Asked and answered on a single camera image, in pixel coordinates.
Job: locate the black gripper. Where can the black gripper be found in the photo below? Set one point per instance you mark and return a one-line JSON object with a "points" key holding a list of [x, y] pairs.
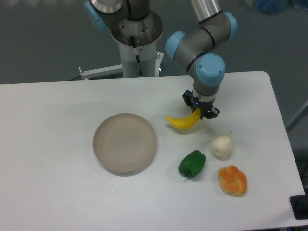
{"points": [[204, 103]]}

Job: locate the yellow toy banana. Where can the yellow toy banana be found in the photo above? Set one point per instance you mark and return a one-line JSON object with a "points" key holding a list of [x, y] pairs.
{"points": [[186, 122]]}

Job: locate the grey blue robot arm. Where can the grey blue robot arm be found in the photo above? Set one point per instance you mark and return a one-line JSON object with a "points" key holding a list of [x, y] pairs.
{"points": [[192, 52]]}

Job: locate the white toy garlic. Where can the white toy garlic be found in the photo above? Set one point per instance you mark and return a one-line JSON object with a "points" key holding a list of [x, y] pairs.
{"points": [[222, 146]]}

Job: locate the green toy bell pepper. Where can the green toy bell pepper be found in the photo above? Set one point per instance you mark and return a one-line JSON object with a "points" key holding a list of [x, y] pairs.
{"points": [[192, 164]]}

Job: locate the orange toy bread knot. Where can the orange toy bread knot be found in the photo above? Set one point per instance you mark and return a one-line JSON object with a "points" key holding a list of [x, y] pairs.
{"points": [[232, 181]]}

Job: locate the beige round plate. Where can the beige round plate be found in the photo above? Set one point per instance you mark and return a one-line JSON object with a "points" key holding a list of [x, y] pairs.
{"points": [[125, 144]]}

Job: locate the blue plastic bag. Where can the blue plastic bag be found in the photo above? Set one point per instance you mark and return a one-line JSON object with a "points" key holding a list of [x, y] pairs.
{"points": [[271, 6]]}

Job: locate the black device at table edge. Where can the black device at table edge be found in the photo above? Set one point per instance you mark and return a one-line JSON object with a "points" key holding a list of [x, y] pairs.
{"points": [[299, 204]]}

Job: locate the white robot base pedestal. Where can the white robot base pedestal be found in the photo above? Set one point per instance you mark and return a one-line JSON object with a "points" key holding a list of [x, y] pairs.
{"points": [[137, 44]]}

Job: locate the white metal bracket frame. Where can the white metal bracket frame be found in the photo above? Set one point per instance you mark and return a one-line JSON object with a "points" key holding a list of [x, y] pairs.
{"points": [[102, 73]]}

